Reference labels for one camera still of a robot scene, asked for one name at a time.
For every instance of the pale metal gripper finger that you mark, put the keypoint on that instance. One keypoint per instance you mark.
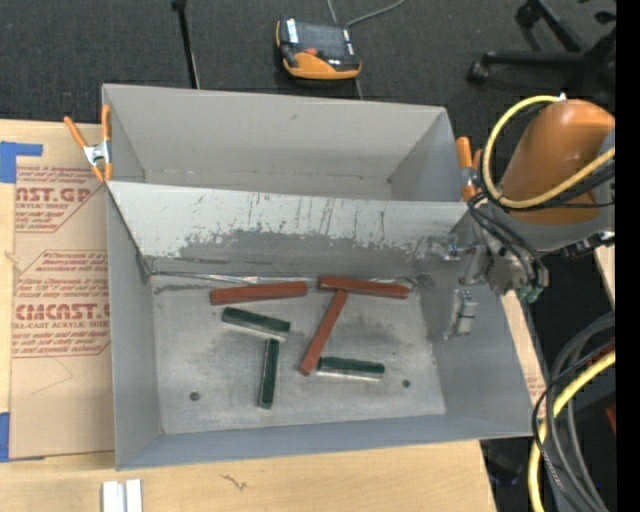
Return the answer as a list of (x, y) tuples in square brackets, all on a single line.
[(448, 250), (465, 312)]

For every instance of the red-brown flat block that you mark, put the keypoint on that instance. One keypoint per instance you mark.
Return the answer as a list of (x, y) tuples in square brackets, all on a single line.
[(257, 293), (324, 332), (364, 287)]

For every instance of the dark green flat block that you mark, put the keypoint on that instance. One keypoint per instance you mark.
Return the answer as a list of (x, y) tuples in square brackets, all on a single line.
[(351, 366), (256, 320), (269, 372)]

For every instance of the grey metal bin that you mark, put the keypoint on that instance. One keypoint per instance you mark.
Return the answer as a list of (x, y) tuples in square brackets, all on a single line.
[(300, 230)]

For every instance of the brown cardboard board red print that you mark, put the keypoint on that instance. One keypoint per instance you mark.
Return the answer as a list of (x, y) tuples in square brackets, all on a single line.
[(60, 390)]

